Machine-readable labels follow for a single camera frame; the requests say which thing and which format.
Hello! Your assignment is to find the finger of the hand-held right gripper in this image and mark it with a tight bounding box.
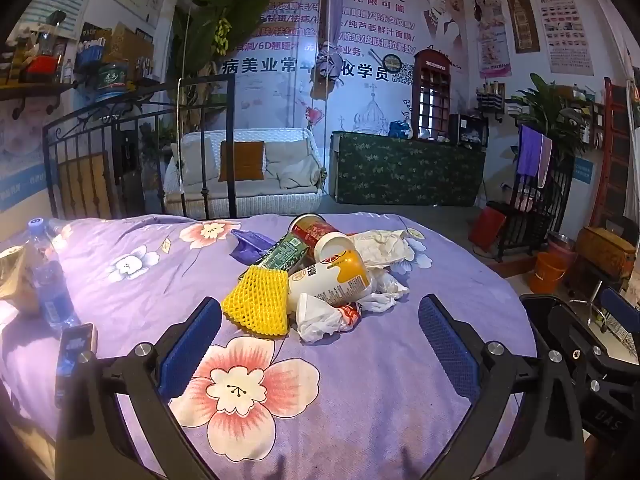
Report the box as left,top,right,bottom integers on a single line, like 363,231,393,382
520,294,608,396
600,287,640,361

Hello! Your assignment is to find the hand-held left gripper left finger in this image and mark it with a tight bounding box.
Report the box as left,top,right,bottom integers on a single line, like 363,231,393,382
55,297,223,480

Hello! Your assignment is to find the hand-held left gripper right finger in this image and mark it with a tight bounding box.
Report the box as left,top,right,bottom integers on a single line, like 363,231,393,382
417,294,586,480

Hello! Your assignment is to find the yellow foam fruit net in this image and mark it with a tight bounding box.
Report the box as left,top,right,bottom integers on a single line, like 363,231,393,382
221,265,292,337

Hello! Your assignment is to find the small white tissue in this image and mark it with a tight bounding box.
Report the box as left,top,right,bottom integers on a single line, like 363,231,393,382
359,269,412,312

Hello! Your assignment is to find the purple plastic bag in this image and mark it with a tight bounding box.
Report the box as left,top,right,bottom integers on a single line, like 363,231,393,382
230,229,277,264

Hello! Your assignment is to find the large beige tissue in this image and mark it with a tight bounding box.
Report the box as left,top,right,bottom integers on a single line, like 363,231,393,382
349,229,417,269

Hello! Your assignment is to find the green drink carton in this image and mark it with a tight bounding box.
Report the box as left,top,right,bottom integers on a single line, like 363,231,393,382
256,232,315,282

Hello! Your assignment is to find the white plastic wrapper red print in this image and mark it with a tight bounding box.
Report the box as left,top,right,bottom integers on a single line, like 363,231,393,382
295,292,363,344

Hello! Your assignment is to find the white orange paper cup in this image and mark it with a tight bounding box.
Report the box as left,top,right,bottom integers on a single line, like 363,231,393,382
286,234,372,312

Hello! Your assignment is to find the red paper cup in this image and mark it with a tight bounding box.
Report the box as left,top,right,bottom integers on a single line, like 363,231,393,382
289,213,347,262

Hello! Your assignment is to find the orange bucket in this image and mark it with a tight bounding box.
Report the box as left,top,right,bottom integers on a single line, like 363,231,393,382
530,252,569,295

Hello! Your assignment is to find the orange patterned suitcase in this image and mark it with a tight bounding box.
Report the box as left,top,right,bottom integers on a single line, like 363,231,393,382
575,226,637,279

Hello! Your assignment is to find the black metal rack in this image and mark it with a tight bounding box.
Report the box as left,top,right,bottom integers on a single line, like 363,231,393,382
486,152,577,264

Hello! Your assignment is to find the red bag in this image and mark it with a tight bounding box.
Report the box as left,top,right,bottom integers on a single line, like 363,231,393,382
468,207,507,254

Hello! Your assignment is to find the purple floral blanket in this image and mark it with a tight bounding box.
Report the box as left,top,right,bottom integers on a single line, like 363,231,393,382
0,212,538,480

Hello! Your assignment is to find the black smartphone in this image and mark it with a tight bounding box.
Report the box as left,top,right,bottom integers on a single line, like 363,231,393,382
54,324,97,397

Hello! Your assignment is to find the white wicker swing sofa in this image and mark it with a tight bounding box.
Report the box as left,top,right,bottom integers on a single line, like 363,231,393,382
163,128,326,219

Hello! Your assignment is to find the pink towel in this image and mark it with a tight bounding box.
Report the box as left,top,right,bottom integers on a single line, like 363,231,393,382
537,135,554,189

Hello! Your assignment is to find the clear water bottle blue cap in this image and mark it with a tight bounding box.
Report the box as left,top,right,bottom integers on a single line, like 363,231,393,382
26,216,78,332

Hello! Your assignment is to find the red ladder shelf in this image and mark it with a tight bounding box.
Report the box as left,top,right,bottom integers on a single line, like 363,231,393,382
589,77,633,229

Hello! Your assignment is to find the purple towel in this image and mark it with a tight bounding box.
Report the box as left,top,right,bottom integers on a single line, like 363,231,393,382
515,124,545,177

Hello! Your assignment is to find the beige cushion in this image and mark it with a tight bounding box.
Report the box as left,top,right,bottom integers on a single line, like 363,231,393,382
176,135,221,184
263,139,322,191

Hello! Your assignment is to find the gold foil bag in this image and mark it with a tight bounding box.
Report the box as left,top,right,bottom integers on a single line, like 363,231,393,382
0,245,42,317

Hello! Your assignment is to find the green floral cabinet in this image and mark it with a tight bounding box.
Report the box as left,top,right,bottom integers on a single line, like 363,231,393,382
330,130,487,208

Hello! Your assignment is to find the orange cushion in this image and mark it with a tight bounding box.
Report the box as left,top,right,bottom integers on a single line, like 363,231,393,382
218,140,266,182

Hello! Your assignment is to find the black display box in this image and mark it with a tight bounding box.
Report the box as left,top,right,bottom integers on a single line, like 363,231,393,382
448,113,489,149

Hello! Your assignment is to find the green potted plant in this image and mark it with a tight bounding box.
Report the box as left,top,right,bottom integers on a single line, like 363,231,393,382
512,73,589,162

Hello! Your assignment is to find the red telephone booth cabinet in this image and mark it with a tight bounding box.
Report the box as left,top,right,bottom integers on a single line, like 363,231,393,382
412,48,452,142

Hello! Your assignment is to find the green label drum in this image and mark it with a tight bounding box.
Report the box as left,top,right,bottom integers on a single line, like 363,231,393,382
97,62,134,107

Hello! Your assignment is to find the cardboard box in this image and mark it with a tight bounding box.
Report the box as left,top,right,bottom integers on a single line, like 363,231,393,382
107,22,154,69

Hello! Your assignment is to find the black metal bed frame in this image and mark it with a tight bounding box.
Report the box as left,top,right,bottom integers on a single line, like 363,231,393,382
42,74,238,222

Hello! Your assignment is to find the small wall shelf with bottles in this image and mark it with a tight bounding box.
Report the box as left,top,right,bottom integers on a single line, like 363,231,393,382
474,79,507,124

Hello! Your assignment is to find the pink portrait wall poster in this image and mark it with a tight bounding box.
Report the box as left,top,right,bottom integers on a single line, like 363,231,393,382
469,0,513,79

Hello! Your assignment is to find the white chart wall poster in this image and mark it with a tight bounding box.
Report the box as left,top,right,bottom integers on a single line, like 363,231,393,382
529,0,596,77

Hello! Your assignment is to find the brown tower wall poster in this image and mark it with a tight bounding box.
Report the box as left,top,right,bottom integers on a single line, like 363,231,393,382
502,0,542,54

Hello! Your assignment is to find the dark wooden wall shelf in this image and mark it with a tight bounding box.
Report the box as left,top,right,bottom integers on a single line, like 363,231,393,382
0,79,82,122

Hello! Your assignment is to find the large printed wall poster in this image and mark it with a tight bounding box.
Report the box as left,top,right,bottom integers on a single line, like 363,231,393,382
210,0,467,137

